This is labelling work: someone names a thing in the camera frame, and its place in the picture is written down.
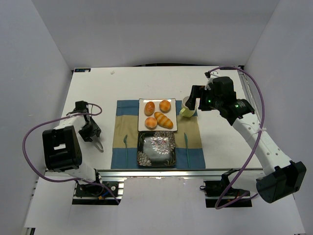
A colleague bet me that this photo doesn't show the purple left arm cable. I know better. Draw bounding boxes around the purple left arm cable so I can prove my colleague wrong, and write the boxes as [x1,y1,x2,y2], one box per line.
[22,103,120,204]

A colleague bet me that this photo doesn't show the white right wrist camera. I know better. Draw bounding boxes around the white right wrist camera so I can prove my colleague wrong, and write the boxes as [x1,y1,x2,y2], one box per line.
[204,71,220,90]

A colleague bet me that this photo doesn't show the round bread roll bottom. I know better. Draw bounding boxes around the round bread roll bottom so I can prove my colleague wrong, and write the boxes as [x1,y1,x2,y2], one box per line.
[145,117,157,130]

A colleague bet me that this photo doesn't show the teal knife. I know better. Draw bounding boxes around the teal knife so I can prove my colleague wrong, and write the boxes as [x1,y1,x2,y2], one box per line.
[184,133,190,168]

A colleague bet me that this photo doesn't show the blue and beige placemat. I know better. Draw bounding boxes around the blue and beige placemat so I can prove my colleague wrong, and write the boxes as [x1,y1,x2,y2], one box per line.
[111,100,206,169]

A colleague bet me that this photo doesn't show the metal tongs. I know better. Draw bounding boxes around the metal tongs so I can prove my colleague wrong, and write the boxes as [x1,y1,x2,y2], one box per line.
[92,136,104,153]

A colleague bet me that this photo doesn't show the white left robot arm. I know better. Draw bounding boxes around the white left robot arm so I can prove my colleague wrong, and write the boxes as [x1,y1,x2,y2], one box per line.
[42,101,103,184]

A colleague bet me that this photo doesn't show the oval bread roll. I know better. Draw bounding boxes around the oval bread roll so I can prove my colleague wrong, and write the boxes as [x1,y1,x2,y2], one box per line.
[144,101,155,117]

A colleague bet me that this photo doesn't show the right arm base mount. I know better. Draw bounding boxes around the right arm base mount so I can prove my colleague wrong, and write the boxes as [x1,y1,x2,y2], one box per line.
[199,170,252,209]

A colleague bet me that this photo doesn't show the aluminium frame rail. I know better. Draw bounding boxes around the aluminium frame rail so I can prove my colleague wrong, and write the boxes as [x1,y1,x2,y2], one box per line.
[95,167,265,179]

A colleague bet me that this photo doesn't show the striped long bread roll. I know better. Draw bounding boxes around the striped long bread roll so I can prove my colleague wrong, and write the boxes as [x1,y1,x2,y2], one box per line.
[154,112,174,129]

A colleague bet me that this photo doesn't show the white square plate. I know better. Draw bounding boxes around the white square plate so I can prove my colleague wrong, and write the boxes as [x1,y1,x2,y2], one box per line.
[138,98,178,132]

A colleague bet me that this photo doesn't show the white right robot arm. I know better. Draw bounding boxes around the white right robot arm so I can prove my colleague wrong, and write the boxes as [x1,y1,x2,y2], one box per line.
[185,76,306,203]

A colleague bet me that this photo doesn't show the round bread roll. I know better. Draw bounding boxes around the round bread roll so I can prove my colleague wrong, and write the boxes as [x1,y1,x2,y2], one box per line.
[145,117,157,130]
[159,100,171,113]

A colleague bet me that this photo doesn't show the pale yellow mug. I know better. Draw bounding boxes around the pale yellow mug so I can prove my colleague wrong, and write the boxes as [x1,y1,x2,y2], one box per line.
[179,96,198,118]

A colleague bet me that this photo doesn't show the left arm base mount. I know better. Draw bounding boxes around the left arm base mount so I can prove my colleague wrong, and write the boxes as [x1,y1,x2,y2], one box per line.
[72,173,127,206]

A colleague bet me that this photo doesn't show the teal fork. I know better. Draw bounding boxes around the teal fork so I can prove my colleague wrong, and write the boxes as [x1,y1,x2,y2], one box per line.
[123,134,128,166]

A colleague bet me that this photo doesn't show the round bread roll top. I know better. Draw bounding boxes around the round bread roll top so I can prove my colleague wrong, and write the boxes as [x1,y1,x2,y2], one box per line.
[159,100,171,113]

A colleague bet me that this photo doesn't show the black floral square plate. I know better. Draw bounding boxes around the black floral square plate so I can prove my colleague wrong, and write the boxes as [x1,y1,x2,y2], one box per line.
[137,131,177,168]

